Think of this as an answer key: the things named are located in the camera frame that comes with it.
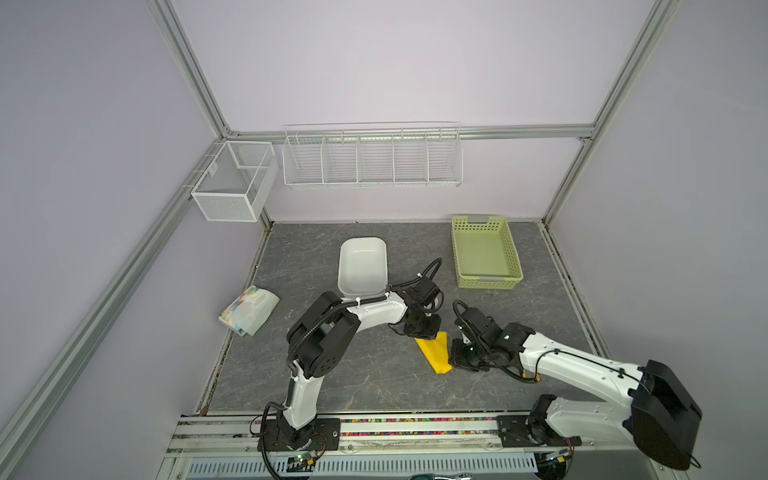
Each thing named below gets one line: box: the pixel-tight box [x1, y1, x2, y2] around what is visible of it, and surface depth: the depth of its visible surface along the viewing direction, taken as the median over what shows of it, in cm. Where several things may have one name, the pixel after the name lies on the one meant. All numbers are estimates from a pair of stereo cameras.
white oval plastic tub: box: [338, 236, 390, 299], surface depth 108 cm
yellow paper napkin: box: [414, 331, 452, 375], surface depth 88 cm
